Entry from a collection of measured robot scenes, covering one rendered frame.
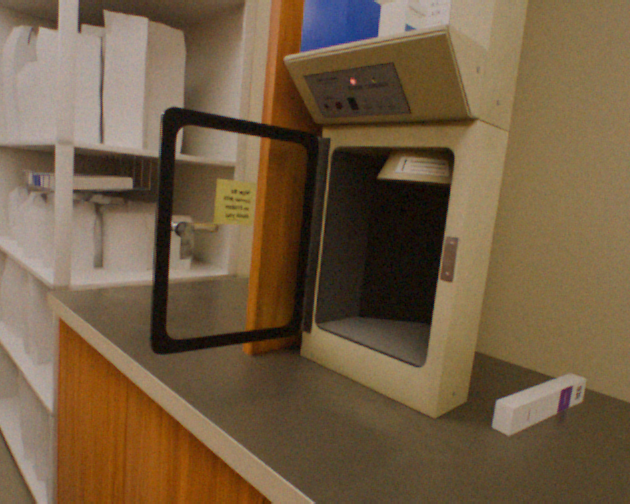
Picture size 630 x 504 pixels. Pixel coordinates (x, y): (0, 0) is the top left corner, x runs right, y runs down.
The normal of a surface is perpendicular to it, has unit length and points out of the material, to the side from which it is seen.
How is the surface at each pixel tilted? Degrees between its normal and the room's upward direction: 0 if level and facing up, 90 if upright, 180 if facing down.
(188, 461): 90
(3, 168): 90
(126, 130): 100
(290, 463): 0
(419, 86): 135
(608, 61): 90
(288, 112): 90
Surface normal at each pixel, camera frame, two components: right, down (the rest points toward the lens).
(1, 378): 0.69, 0.17
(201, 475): -0.71, 0.03
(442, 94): -0.58, 0.72
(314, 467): 0.10, -0.98
